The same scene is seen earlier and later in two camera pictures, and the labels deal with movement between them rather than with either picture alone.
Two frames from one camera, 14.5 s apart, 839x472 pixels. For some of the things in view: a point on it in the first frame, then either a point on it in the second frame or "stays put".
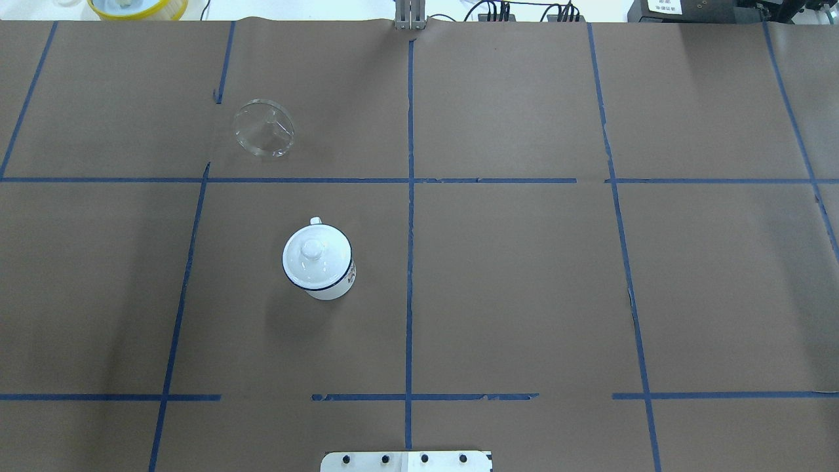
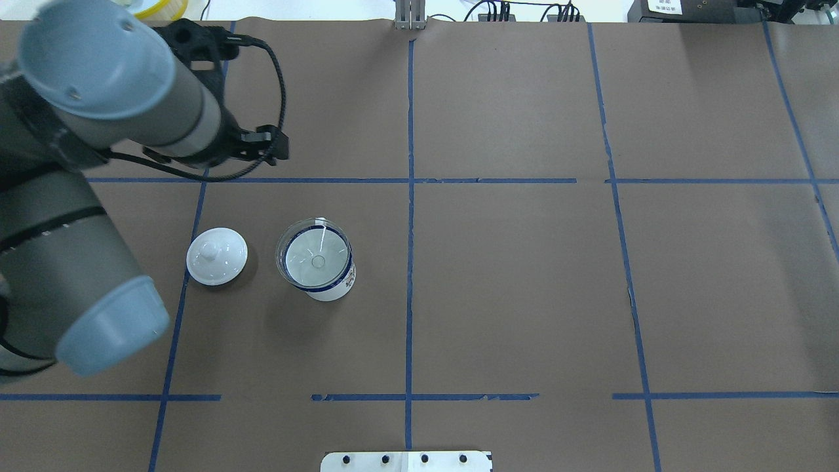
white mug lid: (316, 257) → (217, 256)
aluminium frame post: (409, 14) stays put
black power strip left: (484, 17) stays put
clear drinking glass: (263, 128) → (313, 253)
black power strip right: (554, 18) stays put
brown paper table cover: (581, 246) stays put
